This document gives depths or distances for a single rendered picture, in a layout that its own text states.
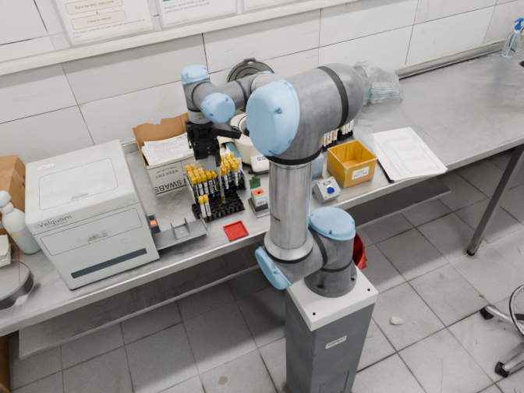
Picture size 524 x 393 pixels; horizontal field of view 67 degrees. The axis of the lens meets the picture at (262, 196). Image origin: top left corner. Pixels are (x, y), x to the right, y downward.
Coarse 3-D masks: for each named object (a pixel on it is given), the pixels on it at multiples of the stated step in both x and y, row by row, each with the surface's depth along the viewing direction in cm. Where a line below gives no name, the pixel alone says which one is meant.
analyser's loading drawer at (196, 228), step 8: (200, 216) 131; (184, 224) 130; (192, 224) 131; (200, 224) 131; (160, 232) 129; (168, 232) 129; (176, 232) 128; (184, 232) 128; (192, 232) 128; (200, 232) 128; (160, 240) 126; (168, 240) 126; (176, 240) 126; (184, 240) 127; (160, 248) 124
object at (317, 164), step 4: (320, 156) 144; (316, 160) 144; (320, 160) 145; (316, 164) 145; (320, 164) 146; (312, 168) 146; (316, 168) 147; (320, 168) 147; (312, 172) 147; (316, 172) 148; (320, 172) 149; (312, 176) 149; (316, 176) 149; (320, 176) 150; (312, 180) 148; (316, 180) 149
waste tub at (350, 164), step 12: (348, 144) 150; (360, 144) 149; (336, 156) 152; (348, 156) 154; (360, 156) 152; (372, 156) 144; (336, 168) 146; (348, 168) 139; (360, 168) 142; (372, 168) 145; (336, 180) 149; (348, 180) 143; (360, 180) 146
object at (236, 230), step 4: (232, 224) 135; (236, 224) 135; (240, 224) 135; (224, 228) 133; (228, 228) 134; (232, 228) 134; (236, 228) 134; (240, 228) 133; (244, 228) 133; (228, 232) 132; (232, 232) 132; (236, 232) 132; (240, 232) 132; (244, 232) 132; (228, 236) 130; (232, 236) 131; (236, 236) 131; (240, 236) 130; (232, 240) 130
